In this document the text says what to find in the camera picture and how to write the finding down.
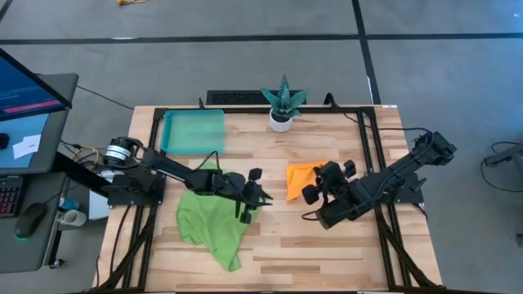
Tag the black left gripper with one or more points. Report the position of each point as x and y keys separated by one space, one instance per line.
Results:
x=241 y=188

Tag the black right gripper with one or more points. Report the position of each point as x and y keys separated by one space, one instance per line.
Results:
x=331 y=177

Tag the orange microfiber towel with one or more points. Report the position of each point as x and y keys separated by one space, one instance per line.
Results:
x=298 y=179

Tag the green microfiber towel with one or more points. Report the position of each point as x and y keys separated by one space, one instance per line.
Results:
x=208 y=228

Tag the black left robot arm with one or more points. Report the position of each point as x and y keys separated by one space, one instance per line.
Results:
x=175 y=169

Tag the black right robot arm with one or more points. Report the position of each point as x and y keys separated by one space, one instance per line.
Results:
x=402 y=165

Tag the teal plastic basket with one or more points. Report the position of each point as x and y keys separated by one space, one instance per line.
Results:
x=192 y=132

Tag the snake plant in white pot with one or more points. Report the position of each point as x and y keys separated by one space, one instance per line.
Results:
x=281 y=122

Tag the black floor vent grille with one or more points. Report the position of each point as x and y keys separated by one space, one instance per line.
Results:
x=237 y=97

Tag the white box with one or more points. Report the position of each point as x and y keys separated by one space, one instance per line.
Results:
x=98 y=208

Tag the grey stand leg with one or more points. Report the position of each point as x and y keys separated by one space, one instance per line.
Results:
x=504 y=155

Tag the white mug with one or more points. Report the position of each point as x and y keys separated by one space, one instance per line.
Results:
x=73 y=217

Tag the teal bottle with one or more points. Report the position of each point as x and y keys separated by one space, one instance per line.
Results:
x=69 y=204

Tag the grey computer desk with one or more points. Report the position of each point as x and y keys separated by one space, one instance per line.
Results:
x=57 y=139

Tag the black caster wheel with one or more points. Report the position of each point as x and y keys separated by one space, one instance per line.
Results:
x=56 y=263

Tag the black computer mouse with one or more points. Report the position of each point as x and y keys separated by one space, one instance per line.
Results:
x=29 y=220

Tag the white paper note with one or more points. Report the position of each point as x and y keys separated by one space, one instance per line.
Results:
x=26 y=146

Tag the black keyboard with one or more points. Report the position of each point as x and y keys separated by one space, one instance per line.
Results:
x=8 y=198

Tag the computer monitor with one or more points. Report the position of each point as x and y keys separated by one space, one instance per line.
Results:
x=24 y=90

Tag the black desk knob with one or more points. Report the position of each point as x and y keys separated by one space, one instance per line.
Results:
x=3 y=141

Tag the black aluminium table frame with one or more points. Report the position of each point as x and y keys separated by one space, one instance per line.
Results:
x=245 y=110

